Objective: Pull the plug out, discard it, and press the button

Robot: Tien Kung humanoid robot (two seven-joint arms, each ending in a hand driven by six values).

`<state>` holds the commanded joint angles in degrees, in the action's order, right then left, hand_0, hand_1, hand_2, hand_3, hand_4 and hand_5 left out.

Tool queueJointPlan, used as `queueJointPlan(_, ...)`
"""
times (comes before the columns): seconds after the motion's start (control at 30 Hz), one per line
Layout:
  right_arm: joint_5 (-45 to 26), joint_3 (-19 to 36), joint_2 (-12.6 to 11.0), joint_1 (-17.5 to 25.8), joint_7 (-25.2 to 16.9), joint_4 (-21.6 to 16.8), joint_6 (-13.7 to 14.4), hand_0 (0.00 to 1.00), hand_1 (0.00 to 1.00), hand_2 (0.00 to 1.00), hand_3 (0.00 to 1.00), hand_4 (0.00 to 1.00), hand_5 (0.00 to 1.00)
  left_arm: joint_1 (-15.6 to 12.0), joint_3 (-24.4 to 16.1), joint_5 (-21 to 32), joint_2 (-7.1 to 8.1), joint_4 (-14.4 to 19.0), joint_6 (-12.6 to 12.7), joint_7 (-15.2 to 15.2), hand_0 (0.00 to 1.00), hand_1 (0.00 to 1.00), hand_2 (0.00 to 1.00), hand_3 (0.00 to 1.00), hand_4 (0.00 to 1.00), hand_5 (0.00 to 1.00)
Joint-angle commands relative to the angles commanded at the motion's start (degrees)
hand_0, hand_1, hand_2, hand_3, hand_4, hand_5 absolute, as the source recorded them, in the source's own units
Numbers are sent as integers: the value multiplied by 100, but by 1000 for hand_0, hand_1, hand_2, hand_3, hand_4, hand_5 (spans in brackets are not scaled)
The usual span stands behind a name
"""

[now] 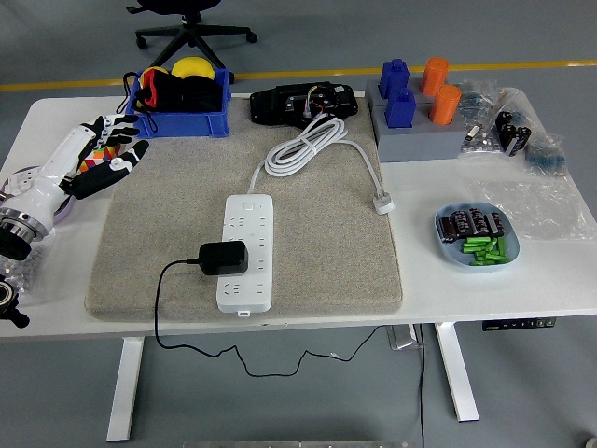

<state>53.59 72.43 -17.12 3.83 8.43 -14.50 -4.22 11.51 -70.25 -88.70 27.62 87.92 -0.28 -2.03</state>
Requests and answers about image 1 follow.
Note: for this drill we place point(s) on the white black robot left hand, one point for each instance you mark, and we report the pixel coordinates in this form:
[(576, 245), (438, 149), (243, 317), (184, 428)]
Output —
[(60, 158)]

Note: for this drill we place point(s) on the colourful puzzle cube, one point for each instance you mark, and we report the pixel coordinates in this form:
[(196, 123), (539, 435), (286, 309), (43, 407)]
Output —
[(100, 156)]

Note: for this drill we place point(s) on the purple plate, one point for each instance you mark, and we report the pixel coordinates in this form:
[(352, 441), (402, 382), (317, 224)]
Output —
[(65, 211)]

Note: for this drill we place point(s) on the bag of metal screws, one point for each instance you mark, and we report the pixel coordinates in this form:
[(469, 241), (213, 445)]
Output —
[(28, 275)]

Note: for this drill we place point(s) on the small yellow ball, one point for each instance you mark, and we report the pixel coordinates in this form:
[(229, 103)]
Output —
[(156, 71)]

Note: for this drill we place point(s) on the blue plastic bin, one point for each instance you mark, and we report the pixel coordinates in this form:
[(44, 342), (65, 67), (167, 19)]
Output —
[(186, 125)]

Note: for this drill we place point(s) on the large yellow ball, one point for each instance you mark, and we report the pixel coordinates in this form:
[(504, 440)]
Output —
[(193, 67)]

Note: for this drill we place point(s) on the black office chair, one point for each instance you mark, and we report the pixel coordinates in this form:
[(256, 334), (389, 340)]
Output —
[(196, 32)]

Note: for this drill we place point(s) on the white table leg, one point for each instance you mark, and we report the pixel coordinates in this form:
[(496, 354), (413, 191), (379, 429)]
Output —
[(126, 387), (457, 373)]

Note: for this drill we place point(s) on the grey-brown mat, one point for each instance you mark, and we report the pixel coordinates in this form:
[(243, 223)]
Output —
[(326, 261)]

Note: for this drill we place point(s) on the blue square peg block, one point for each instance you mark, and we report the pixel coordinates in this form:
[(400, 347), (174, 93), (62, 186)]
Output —
[(394, 77), (401, 109)]

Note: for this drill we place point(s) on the grey holder block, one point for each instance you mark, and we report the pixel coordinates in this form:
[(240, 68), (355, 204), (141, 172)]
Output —
[(420, 142), (417, 95)]

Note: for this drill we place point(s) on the orange cylinder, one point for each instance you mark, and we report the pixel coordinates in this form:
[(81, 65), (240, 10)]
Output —
[(445, 105), (434, 74)]

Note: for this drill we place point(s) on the metal box under table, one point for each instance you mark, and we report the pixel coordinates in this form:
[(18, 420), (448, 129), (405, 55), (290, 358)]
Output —
[(402, 337)]

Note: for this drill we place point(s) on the black capacitor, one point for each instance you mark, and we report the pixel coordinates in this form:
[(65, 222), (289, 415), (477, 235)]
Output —
[(477, 220), (496, 224), (448, 229), (462, 221)]

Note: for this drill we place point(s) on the light blue dish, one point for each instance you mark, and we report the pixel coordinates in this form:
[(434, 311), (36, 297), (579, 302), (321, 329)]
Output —
[(450, 254)]

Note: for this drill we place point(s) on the bag of small metal parts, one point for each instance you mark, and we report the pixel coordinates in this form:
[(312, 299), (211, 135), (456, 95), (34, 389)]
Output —
[(480, 140)]

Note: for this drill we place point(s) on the bag of blue components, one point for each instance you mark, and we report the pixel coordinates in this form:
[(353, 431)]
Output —
[(545, 156), (478, 100)]

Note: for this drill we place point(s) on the green cylinder piece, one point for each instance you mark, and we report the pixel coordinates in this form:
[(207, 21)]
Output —
[(492, 247), (475, 249), (502, 247), (487, 262), (476, 242), (484, 256)]

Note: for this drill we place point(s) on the bag of black capacitors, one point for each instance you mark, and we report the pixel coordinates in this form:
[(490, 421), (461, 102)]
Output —
[(513, 130)]

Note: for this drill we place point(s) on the empty clear plastic bag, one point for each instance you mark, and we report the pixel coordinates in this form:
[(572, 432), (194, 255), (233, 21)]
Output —
[(536, 210)]

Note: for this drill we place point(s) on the black table control panel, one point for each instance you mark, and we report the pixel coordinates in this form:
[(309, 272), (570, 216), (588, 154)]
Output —
[(517, 325)]

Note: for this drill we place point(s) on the white wall socket panel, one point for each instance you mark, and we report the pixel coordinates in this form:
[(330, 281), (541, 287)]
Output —
[(23, 179)]

